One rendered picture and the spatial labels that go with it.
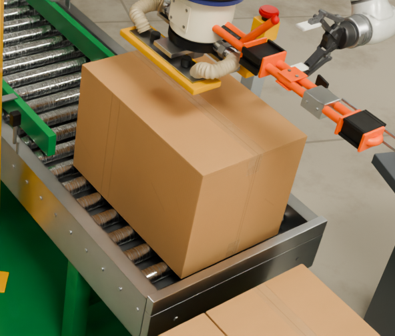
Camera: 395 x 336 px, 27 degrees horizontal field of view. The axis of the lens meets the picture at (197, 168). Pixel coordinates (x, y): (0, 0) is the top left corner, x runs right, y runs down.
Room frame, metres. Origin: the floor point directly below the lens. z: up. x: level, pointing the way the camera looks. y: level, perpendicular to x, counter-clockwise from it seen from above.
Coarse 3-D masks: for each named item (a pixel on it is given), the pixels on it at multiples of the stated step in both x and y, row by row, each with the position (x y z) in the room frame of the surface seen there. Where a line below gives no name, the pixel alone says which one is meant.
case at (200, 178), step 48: (96, 96) 2.10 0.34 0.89; (144, 96) 2.06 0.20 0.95; (192, 96) 2.11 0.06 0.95; (240, 96) 2.16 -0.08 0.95; (96, 144) 2.08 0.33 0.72; (144, 144) 1.92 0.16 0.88; (192, 144) 1.87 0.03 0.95; (240, 144) 1.92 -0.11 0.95; (288, 144) 1.97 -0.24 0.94; (144, 192) 1.90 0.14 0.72; (192, 192) 1.76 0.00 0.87; (240, 192) 1.86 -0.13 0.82; (288, 192) 2.02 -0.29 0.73; (144, 240) 1.87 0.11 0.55; (192, 240) 1.75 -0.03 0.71; (240, 240) 1.90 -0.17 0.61
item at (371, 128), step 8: (352, 112) 1.70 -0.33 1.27; (360, 112) 1.70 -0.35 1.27; (344, 120) 1.66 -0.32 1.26; (352, 120) 1.66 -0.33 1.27; (360, 120) 1.67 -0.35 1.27; (368, 120) 1.68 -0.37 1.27; (336, 128) 1.66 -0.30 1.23; (344, 128) 1.66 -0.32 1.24; (352, 128) 1.65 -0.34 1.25; (360, 128) 1.64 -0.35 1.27; (368, 128) 1.64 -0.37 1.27; (376, 128) 1.65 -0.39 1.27; (384, 128) 1.66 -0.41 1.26; (344, 136) 1.65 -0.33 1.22; (352, 136) 1.64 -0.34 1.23; (360, 136) 1.63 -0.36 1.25; (368, 136) 1.62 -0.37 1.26; (352, 144) 1.63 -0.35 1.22; (360, 144) 1.61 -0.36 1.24
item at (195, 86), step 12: (132, 36) 2.07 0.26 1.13; (144, 36) 2.07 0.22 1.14; (156, 36) 2.05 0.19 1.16; (144, 48) 2.02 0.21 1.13; (156, 48) 2.02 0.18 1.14; (156, 60) 1.97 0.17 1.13; (168, 60) 1.97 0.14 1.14; (180, 60) 1.98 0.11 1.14; (192, 60) 2.01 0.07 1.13; (168, 72) 1.93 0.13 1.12; (180, 72) 1.92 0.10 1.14; (180, 84) 1.90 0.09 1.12; (192, 84) 1.89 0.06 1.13; (204, 84) 1.90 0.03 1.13; (216, 84) 1.92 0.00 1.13
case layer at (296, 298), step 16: (288, 272) 1.87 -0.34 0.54; (304, 272) 1.89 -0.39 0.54; (256, 288) 1.78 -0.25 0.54; (272, 288) 1.79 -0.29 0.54; (288, 288) 1.80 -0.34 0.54; (304, 288) 1.82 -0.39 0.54; (320, 288) 1.83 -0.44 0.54; (224, 304) 1.69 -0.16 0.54; (240, 304) 1.70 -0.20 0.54; (256, 304) 1.71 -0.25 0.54; (272, 304) 1.73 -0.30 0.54; (288, 304) 1.74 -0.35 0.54; (304, 304) 1.75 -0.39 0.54; (320, 304) 1.77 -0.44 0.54; (336, 304) 1.78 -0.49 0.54; (192, 320) 1.60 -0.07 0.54; (208, 320) 1.61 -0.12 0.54; (224, 320) 1.63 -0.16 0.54; (240, 320) 1.64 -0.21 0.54; (256, 320) 1.65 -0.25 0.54; (272, 320) 1.66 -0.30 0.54; (288, 320) 1.68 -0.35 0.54; (304, 320) 1.69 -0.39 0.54; (320, 320) 1.70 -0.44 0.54; (336, 320) 1.72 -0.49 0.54; (352, 320) 1.73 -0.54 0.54
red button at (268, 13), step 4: (260, 8) 2.60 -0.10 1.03; (264, 8) 2.59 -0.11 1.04; (268, 8) 2.60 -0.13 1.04; (272, 8) 2.61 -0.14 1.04; (276, 8) 2.61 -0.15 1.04; (260, 12) 2.58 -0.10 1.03; (264, 12) 2.57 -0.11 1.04; (268, 12) 2.57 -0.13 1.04; (272, 12) 2.58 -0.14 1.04; (276, 12) 2.58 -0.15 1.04; (264, 16) 2.56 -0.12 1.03; (268, 16) 2.56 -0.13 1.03; (264, 20) 2.58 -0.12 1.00
